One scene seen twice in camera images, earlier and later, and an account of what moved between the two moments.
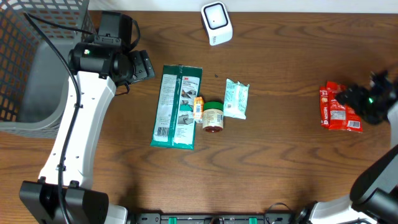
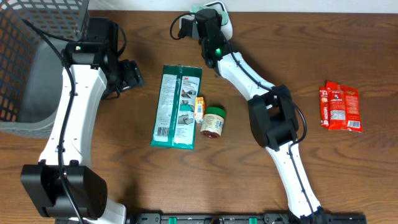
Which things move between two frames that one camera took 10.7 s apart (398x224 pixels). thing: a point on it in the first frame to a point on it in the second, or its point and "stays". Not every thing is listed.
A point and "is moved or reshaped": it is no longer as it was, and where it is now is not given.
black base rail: (212, 218) stays
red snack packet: (341, 117) stays
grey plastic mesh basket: (34, 83) stays
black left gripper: (143, 69) to (133, 74)
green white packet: (174, 125) stays
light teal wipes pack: (235, 101) to (224, 15)
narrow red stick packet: (324, 106) stays
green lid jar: (212, 118) is moved or reshaped
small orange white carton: (198, 109) stays
